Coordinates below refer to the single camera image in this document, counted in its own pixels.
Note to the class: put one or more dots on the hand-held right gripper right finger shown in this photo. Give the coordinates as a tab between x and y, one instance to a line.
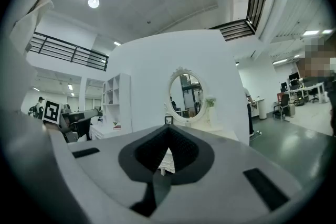
225	165

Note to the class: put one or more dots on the beige box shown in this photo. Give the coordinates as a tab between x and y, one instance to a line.
291	110

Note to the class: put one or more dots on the oval white framed mirror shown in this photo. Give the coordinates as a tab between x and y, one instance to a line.
186	91

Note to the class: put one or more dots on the red white book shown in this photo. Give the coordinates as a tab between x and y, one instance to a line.
117	127

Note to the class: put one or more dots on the black office chair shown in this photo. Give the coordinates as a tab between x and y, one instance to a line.
284	101
314	91

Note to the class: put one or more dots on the white dressing table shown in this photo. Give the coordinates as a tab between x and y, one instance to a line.
225	135

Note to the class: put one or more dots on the white office desk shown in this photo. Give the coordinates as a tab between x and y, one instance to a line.
312	85

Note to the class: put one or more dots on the person's left forearm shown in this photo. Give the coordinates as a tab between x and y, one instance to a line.
50	126

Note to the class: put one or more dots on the white ribbed vase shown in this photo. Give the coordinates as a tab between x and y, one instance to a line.
212	118

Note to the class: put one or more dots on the round ceiling lamp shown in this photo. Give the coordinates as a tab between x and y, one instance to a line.
93	2

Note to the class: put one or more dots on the white low cabinet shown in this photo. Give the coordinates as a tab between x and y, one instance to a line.
105	132

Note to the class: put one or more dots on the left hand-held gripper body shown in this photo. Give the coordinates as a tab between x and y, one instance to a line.
52	111

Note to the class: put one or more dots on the black computer monitor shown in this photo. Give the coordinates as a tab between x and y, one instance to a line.
294	77

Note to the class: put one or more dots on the white round pedestal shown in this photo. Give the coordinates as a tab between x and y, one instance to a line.
261	110

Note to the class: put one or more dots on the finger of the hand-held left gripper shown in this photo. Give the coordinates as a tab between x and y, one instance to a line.
86	114

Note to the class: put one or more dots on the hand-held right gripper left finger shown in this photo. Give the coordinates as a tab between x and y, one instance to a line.
105	162

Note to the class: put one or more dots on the black picture frame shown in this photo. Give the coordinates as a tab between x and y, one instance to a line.
168	120

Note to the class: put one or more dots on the small potted plant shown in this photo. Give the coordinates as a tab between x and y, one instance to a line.
115	123

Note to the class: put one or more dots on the person's white shirt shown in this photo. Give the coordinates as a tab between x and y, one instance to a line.
29	21

